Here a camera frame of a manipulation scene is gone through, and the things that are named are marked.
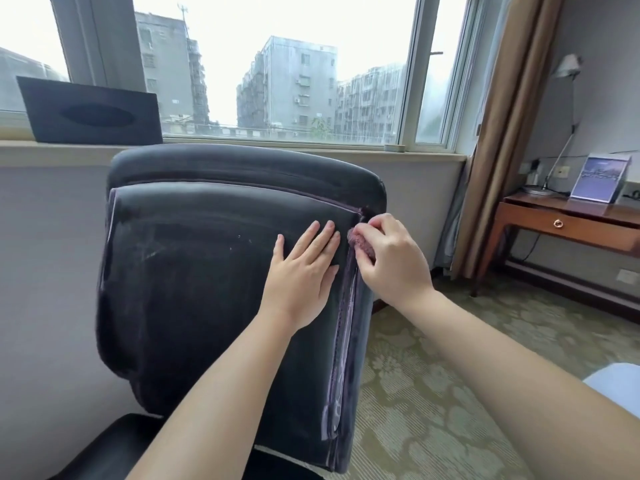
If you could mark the person's left hand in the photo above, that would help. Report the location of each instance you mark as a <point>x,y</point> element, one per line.
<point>300,284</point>

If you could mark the person's right hand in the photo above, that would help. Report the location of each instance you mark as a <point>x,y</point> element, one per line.
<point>397,267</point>

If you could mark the pink cleaning cloth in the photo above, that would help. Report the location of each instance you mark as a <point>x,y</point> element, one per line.
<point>360,243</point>

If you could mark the black leather chair backrest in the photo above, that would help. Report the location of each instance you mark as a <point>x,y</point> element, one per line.
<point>200,269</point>

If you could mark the person's right forearm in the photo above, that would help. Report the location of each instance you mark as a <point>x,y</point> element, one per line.
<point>500,369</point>

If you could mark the person's left forearm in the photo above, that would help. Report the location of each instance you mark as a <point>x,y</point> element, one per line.
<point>210,409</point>

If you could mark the dark wooden baseboard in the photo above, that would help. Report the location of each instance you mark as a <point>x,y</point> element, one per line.
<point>379,304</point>
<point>575,289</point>

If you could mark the grey curtain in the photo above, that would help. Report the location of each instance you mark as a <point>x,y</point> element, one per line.
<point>452,229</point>

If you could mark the wooden furniture leg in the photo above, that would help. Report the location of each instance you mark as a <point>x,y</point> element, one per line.
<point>487,244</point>

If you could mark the wide grey apartment building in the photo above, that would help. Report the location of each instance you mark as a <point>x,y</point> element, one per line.
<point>370,102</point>

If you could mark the brown curtain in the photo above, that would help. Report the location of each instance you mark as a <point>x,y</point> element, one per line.
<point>510,119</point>

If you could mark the brown wooden desk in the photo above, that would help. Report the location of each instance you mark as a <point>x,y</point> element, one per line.
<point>590,227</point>

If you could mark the tall grey apartment building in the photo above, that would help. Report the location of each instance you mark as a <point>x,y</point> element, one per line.
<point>295,84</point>

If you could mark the blue standing display card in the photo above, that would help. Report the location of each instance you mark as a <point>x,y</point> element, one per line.
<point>600,177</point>

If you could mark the grey building with antenna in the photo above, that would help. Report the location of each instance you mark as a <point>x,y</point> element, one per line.
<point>165,69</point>

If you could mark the silver desk lamp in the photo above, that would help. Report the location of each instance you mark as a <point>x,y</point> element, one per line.
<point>567,67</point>

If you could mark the beige window sill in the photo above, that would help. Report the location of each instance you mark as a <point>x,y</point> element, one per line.
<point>50,153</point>

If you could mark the black tissue box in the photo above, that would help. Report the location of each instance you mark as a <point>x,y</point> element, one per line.
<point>50,114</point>

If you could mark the grey building roof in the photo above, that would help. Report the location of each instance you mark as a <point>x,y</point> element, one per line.
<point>25,77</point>

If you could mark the white wall socket with plug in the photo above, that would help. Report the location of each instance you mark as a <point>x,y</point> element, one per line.
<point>530,167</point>

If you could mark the white low wall socket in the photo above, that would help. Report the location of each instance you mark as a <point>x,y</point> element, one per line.
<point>626,277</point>

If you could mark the grey window frame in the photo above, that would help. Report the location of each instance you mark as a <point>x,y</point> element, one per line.
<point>100,39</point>

